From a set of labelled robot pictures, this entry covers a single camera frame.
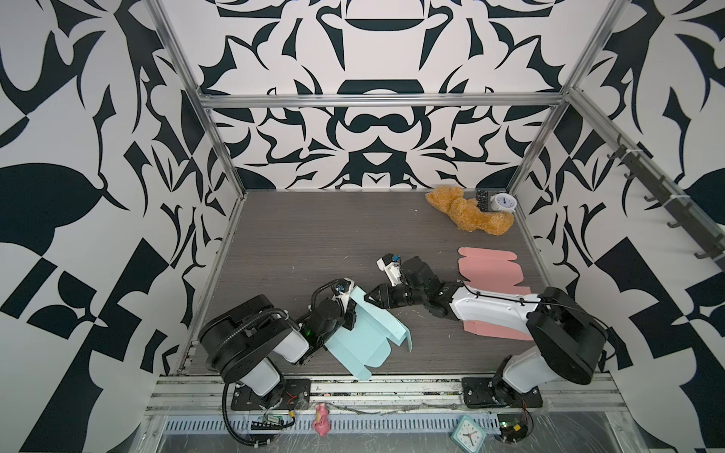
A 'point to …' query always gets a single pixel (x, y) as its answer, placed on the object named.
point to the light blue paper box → (368, 343)
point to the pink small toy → (322, 424)
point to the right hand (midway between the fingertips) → (367, 298)
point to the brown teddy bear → (464, 213)
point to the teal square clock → (468, 435)
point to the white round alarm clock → (503, 202)
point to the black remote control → (482, 199)
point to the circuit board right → (512, 427)
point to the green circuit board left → (268, 421)
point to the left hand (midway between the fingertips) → (356, 292)
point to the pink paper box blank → (492, 270)
